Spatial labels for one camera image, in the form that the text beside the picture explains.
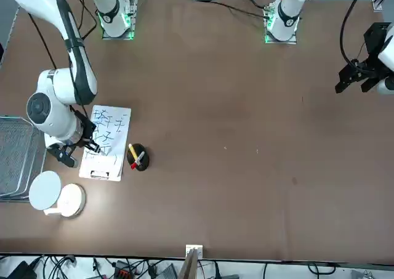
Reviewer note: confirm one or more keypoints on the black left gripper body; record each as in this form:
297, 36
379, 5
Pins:
367, 68

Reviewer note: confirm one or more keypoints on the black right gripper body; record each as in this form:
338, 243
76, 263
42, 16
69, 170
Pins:
89, 131

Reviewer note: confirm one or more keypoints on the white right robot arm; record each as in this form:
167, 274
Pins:
46, 8

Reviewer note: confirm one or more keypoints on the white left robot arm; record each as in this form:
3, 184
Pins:
287, 14

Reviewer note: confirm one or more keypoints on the yellow marker pen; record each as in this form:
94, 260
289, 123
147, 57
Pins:
133, 152

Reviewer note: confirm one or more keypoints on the red capped marker pen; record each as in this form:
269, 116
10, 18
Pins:
138, 160

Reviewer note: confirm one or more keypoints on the black mesh pen holder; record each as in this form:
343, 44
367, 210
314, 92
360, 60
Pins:
144, 163

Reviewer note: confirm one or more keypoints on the black metal clipboard clip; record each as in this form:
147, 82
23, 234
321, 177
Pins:
100, 173

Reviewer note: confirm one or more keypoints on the white A4 paper sheet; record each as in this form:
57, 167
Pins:
120, 137

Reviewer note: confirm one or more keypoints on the white clipboard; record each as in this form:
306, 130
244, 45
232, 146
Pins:
118, 174

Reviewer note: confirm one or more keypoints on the white round desk lamp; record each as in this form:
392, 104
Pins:
44, 189

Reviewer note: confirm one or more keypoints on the silver mesh tray rack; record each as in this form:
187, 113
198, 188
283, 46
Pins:
18, 156

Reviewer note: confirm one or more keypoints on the orange black electronic device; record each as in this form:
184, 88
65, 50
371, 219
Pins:
124, 271

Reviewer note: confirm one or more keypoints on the large black bag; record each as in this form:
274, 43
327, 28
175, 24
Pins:
18, 271

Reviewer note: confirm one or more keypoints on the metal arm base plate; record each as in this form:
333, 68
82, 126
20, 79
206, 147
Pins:
131, 2
267, 20

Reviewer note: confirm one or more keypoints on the aluminium frame post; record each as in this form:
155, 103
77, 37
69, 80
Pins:
194, 251

